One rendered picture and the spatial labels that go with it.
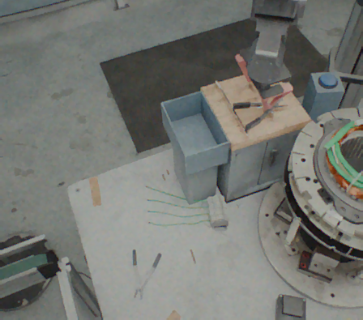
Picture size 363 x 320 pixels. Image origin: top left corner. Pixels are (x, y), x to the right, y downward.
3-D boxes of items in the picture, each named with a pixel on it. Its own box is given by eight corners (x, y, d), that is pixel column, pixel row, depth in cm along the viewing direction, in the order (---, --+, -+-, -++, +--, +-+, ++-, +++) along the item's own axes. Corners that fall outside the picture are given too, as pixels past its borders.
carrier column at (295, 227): (287, 249, 106) (304, 211, 89) (281, 240, 107) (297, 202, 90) (295, 245, 106) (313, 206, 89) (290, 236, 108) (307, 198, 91)
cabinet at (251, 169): (225, 204, 116) (232, 151, 95) (200, 152, 126) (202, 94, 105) (288, 181, 119) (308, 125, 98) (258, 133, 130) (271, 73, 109)
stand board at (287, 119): (232, 151, 95) (232, 146, 93) (200, 94, 105) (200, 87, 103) (309, 125, 98) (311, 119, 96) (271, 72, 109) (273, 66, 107)
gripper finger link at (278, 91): (258, 121, 87) (264, 93, 79) (243, 96, 91) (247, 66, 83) (287, 111, 88) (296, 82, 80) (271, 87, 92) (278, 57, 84)
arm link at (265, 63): (309, -15, 68) (256, -20, 70) (302, 35, 62) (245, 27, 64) (296, 40, 78) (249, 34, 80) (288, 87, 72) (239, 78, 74)
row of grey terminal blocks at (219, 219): (229, 230, 111) (230, 223, 108) (211, 232, 111) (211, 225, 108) (223, 197, 117) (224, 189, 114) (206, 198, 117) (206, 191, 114)
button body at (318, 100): (321, 148, 126) (344, 91, 105) (297, 149, 126) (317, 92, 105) (315, 130, 130) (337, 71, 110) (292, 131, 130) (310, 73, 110)
